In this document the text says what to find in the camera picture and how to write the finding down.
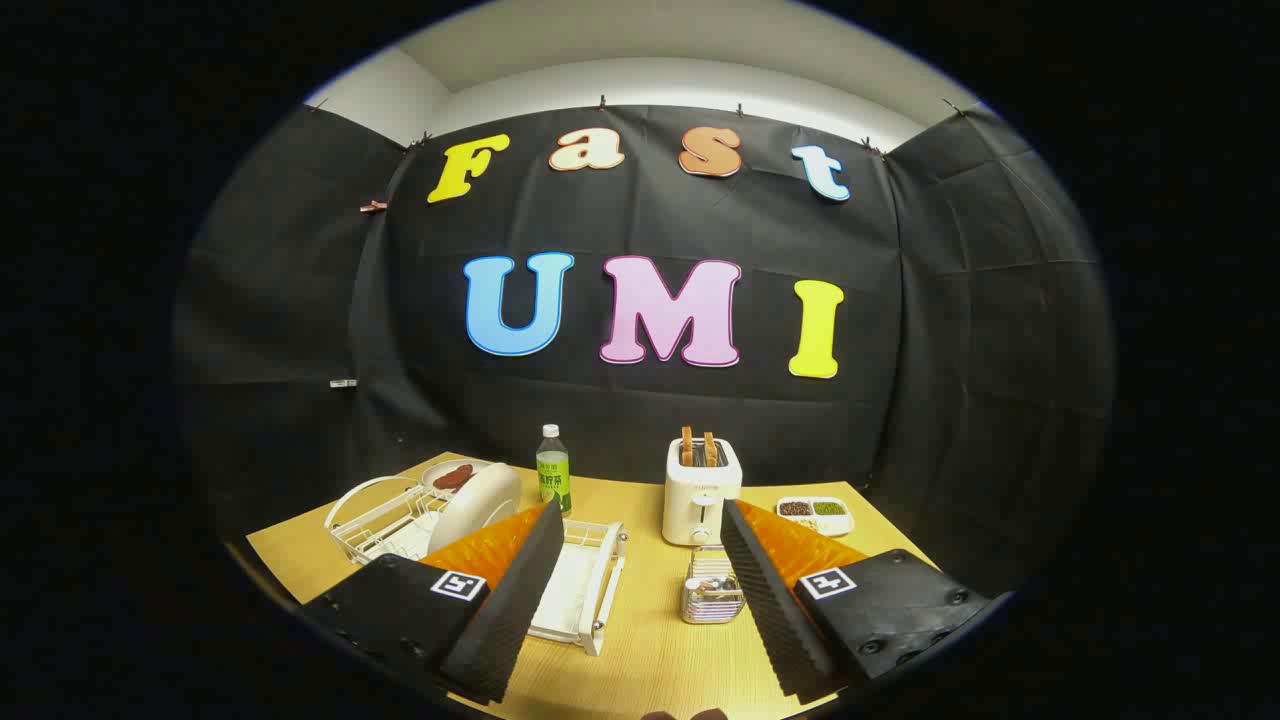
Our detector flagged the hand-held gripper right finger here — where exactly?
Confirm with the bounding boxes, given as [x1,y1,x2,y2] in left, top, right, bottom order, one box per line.
[720,498,991,706]

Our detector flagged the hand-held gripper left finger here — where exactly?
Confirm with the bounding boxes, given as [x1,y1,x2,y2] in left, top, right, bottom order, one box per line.
[300,498,567,706]

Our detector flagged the metal wire basket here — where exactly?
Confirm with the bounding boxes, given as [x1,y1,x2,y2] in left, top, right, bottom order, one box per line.
[681,546,746,625]

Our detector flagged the white wire dish rack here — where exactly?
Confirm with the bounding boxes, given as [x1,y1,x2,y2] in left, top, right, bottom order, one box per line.
[324,476,629,657]

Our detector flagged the beige plate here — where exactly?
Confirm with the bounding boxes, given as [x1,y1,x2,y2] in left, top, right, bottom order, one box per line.
[428,462,523,557]

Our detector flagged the small plate with sausages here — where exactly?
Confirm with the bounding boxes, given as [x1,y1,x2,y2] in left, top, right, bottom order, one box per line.
[420,458,493,493]

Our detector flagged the white divided bean tray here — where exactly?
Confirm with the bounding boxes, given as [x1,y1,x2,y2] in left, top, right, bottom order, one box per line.
[776,497,854,538]

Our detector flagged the cream toaster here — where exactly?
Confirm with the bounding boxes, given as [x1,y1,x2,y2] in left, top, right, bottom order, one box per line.
[662,437,743,547]

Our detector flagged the green label drink bottle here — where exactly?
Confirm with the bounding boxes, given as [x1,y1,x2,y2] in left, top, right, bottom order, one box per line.
[536,424,572,516]

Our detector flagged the black backdrop cloth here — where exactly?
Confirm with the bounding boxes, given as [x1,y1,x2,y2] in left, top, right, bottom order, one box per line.
[172,100,1116,601]

